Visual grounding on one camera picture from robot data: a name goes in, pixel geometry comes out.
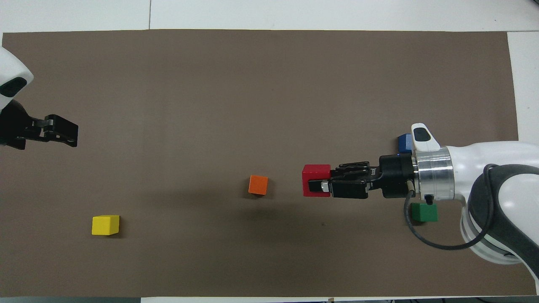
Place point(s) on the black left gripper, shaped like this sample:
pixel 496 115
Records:
pixel 12 126

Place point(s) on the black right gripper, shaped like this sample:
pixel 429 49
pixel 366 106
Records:
pixel 396 176

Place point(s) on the red wooden block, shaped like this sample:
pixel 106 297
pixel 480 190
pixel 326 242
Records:
pixel 313 171

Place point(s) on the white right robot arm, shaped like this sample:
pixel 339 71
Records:
pixel 484 168

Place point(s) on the blue wooden block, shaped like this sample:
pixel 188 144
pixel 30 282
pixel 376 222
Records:
pixel 404 144

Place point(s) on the green wooden block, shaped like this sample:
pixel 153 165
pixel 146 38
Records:
pixel 423 213

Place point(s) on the orange wooden block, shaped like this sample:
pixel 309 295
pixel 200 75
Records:
pixel 258 185

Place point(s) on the yellow wooden block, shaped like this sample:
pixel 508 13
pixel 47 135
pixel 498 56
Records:
pixel 105 225

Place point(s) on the brown table mat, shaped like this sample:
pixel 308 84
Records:
pixel 269 84

